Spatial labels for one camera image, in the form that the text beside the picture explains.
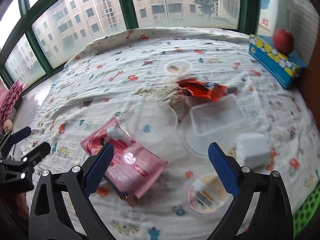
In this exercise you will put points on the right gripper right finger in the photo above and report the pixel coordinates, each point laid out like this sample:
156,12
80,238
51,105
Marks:
272,217

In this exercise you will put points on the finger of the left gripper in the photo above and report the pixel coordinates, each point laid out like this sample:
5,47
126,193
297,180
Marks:
9,140
37,154

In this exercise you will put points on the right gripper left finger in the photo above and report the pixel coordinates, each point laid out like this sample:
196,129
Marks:
49,218

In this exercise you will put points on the clear plastic cup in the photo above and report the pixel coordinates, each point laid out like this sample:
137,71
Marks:
153,125

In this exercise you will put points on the green mesh trash basket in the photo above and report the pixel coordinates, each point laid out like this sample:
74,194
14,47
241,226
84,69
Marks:
305,213

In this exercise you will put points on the pink patterned cloth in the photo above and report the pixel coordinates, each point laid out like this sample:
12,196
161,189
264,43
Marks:
9,98

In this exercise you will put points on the printed round foil lid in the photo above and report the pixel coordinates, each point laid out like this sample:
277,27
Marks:
207,196

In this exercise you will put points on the pink snack packet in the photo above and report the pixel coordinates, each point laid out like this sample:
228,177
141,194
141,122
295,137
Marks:
133,169

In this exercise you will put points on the round clear plastic lid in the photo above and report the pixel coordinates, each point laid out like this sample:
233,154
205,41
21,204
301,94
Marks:
198,144

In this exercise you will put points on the clear rectangular plastic container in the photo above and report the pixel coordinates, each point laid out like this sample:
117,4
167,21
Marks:
213,116

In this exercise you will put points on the brown wooden cabinet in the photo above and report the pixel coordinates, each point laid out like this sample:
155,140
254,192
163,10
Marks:
309,85

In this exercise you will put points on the orange snack wrapper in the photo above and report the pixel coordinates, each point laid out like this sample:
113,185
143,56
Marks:
202,89

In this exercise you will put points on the blue tissue box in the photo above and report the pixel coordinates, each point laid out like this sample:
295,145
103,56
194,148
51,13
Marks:
286,69

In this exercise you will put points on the crumpled white paper bag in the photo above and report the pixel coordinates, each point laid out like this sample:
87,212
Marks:
173,96

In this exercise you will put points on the printed white bed sheet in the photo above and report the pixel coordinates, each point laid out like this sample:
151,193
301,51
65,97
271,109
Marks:
114,73

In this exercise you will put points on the small clear sauce cup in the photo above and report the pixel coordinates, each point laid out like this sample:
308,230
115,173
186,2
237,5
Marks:
178,68

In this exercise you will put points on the red apple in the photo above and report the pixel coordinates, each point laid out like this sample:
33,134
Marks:
283,41

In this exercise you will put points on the green window frame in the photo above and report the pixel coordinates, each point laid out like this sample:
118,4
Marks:
39,36

